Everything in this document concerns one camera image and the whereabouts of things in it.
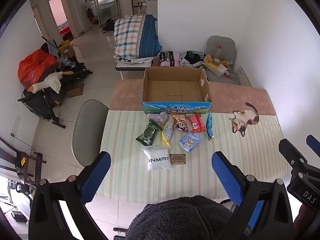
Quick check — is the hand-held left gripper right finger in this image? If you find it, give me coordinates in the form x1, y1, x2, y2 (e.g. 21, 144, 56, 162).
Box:
211, 151, 294, 240

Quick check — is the pink suitcase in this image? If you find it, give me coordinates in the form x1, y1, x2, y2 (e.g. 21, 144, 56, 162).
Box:
159, 51, 181, 68

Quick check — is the grey purple cloth bundle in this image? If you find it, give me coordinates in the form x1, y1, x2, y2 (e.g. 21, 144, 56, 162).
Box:
146, 112, 168, 126

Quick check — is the folding bed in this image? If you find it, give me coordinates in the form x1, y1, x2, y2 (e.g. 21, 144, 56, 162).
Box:
115, 56, 161, 80

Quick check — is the black white patterned bag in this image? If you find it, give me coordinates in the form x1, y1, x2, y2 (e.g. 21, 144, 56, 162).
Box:
179, 51, 207, 68

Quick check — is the yellow mesh scrubber packet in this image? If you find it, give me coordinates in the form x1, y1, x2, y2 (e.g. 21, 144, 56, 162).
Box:
161, 120, 174, 146

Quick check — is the white leaning board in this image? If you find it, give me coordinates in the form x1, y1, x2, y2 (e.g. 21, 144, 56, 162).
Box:
236, 65, 252, 88

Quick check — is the yellow plastic bag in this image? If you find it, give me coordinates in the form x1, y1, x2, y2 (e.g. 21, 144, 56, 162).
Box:
204, 54, 216, 68

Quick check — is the yellow box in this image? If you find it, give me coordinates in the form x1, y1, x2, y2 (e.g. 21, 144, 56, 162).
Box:
57, 40, 75, 53

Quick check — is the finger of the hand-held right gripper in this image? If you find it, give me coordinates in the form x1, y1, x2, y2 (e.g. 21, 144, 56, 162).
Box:
306, 134, 320, 153
278, 138, 308, 167

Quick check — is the grey cushioned chair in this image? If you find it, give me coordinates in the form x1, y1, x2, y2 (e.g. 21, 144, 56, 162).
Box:
203, 36, 241, 86

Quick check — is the folded plaid quilt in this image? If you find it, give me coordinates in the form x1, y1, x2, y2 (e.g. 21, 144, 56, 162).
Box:
114, 14, 162, 59

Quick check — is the green snack packet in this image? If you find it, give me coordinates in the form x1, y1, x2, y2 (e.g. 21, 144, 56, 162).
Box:
136, 119, 162, 146

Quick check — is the small brown cardboard box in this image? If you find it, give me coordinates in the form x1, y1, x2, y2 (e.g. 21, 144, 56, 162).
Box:
65, 80, 85, 98

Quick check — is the person's dark fleece clothing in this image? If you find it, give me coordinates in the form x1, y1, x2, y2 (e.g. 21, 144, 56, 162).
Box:
125, 195, 250, 240

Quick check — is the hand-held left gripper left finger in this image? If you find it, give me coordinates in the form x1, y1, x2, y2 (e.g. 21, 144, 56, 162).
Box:
29, 151, 112, 240

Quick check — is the red snack packet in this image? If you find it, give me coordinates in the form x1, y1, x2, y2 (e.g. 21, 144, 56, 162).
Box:
186, 114, 208, 133

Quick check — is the orange plastic bag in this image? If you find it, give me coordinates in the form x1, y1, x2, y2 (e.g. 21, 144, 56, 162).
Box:
17, 49, 58, 89

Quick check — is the striped table mat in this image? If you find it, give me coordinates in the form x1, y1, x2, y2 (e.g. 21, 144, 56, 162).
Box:
96, 79, 292, 202

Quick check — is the white goose plush toy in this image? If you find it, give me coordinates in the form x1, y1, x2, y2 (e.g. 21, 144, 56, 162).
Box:
27, 71, 74, 94

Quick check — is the black folded stroller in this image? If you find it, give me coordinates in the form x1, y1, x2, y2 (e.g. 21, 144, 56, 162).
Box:
17, 55, 93, 129

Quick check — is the light blue tissue packet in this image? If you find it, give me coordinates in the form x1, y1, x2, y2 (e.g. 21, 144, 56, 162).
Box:
178, 131, 202, 152

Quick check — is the white pouch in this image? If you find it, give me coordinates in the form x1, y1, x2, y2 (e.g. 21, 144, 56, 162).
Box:
141, 144, 173, 173

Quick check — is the narrow blue packet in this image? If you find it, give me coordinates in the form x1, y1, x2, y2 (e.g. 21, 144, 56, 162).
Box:
205, 112, 216, 141

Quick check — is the grey round-back chair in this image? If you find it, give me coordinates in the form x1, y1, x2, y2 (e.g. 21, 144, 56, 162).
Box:
72, 99, 109, 168

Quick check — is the panda print snack packet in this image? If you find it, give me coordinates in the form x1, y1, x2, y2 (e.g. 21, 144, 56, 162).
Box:
171, 113, 189, 133

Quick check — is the white tissue pack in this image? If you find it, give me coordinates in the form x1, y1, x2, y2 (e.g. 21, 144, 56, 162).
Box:
212, 64, 228, 77

